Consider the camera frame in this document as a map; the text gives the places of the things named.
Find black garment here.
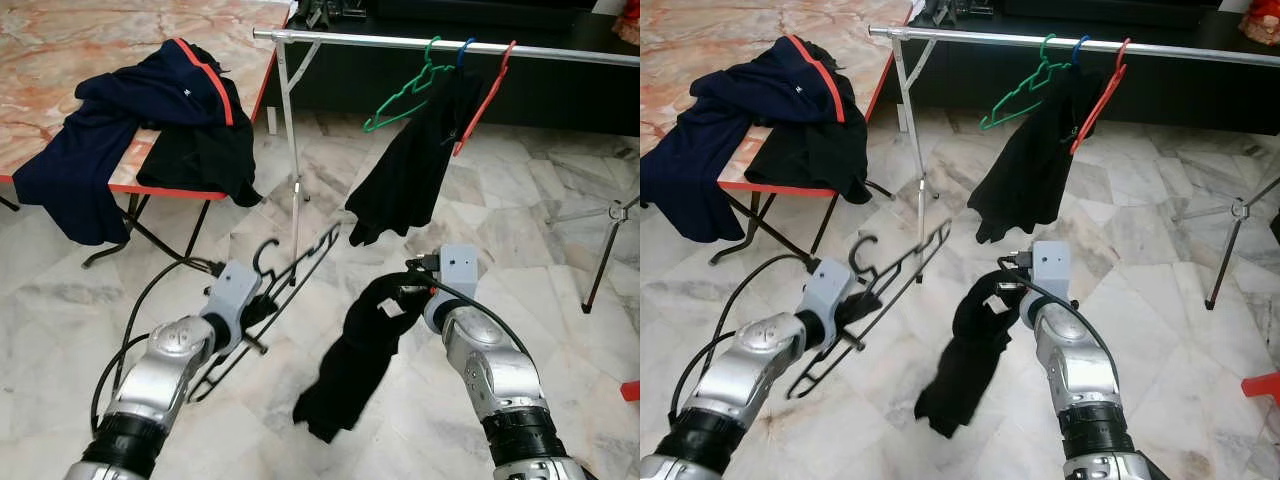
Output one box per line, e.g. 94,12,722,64
965,62,1106,244
745,40,871,204
913,268,1031,439
292,270,436,444
345,65,491,248
135,42,263,208

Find dark plastic hanger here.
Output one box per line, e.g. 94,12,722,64
785,218,953,401
185,222,343,403

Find navy sweater with red stripe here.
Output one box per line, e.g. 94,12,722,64
12,38,241,246
640,35,851,244

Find green plastic hanger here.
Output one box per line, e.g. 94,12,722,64
362,37,456,133
978,33,1071,131

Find red plastic hanger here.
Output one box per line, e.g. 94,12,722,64
1068,38,1133,156
452,40,518,158

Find dark metal table legs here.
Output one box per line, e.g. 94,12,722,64
0,190,226,273
640,180,896,269

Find black television stand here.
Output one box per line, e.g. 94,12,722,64
870,0,1280,136
255,0,641,136

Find silver metal clothes rack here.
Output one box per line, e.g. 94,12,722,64
868,25,1280,311
252,27,641,314

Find black television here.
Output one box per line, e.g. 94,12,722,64
375,0,601,26
1000,0,1216,26

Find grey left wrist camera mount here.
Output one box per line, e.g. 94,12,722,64
205,262,263,356
800,258,863,346

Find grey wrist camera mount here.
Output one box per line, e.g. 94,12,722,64
205,262,263,356
800,258,863,346
1030,240,1073,306
430,243,479,306

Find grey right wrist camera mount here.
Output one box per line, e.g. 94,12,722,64
1030,240,1073,306
430,243,479,306

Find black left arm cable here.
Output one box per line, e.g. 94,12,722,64
90,255,226,436
668,250,816,426

